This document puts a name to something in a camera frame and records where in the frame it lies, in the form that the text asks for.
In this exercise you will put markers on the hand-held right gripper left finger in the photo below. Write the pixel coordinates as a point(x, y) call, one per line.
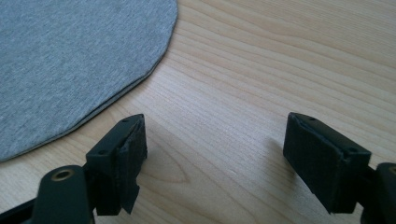
point(120, 161)

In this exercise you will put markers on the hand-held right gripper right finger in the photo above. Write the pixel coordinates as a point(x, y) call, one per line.
point(323, 161)

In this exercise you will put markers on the grey cloth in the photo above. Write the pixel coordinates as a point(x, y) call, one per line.
point(74, 62)

